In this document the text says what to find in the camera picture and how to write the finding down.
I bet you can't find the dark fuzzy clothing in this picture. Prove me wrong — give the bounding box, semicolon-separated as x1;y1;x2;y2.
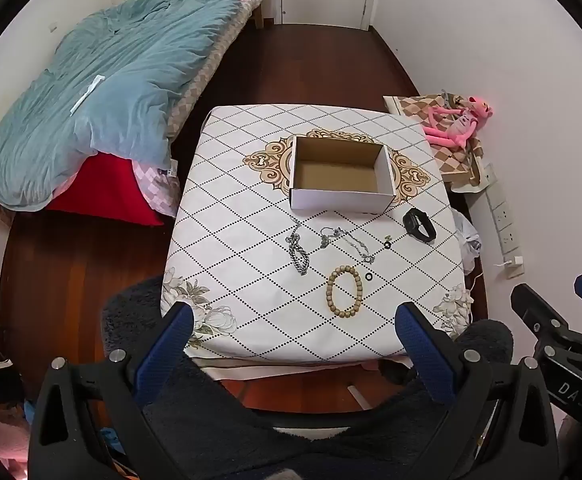
101;277;516;480

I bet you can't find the wooden bead bracelet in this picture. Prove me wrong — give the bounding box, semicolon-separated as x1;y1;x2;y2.
326;266;360;317

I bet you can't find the pink checkered sheet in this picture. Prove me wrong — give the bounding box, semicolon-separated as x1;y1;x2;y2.
133;160;180;218

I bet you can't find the white plastic bag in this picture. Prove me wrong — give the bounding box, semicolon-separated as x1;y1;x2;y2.
453;210;482;274

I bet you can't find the wooden bed frame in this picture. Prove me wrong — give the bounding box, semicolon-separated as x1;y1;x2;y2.
243;2;266;29

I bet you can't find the white power strip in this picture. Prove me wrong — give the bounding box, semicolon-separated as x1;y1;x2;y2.
485;192;518;257

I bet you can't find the pink panther plush toy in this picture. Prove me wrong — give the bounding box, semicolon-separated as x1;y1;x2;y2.
423;92;494;148

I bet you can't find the silver chain bracelet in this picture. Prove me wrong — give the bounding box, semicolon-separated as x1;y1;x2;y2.
286;232;310;276

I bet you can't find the light blue duvet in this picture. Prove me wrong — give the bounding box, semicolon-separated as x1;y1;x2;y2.
0;0;272;211

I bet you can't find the diamond patterned white tablecloth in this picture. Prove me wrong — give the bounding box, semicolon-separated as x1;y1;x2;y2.
161;104;474;366

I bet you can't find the white charger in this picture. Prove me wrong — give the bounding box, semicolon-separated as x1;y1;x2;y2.
501;256;526;279

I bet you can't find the brown checkered cushion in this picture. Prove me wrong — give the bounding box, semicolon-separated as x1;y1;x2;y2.
383;91;496;193

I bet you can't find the black smart band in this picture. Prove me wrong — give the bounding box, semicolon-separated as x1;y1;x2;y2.
403;207;438;244

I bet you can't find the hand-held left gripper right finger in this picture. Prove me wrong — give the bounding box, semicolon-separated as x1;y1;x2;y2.
395;301;560;480

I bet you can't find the beige checkered mattress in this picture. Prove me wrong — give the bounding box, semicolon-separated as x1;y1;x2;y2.
163;0;266;146

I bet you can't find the red blanket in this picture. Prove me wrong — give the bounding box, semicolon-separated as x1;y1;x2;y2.
0;152;164;226

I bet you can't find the silver necklace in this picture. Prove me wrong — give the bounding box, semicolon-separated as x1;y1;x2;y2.
319;226;376;264

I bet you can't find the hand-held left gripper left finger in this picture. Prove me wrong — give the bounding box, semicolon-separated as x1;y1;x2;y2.
28;302;196;480

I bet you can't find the cardboard box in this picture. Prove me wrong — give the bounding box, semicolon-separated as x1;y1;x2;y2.
289;135;396;212

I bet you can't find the white strip tag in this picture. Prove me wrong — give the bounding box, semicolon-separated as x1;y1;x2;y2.
71;75;106;117

